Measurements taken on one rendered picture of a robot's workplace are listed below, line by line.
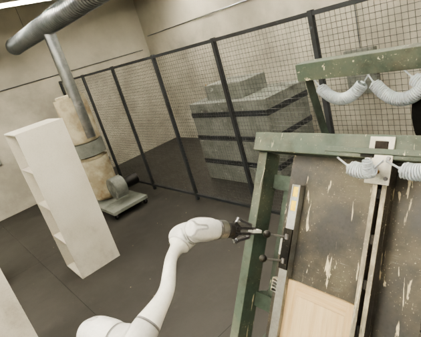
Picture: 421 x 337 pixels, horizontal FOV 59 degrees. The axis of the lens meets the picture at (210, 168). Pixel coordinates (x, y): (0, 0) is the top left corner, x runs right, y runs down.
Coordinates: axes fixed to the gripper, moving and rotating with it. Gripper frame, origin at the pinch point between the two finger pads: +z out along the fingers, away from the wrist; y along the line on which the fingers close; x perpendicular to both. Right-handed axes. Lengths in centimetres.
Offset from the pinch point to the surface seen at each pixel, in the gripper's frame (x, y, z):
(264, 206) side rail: -9.7, -11.8, 14.8
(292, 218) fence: 12.6, -9.1, 11.4
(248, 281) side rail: -9.6, 29.2, 12.0
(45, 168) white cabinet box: -349, 2, -5
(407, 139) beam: 64, -49, 5
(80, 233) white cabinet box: -349, 80, 52
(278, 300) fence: 12.4, 31.5, 11.4
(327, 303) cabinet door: 37.2, 24.1, 13.5
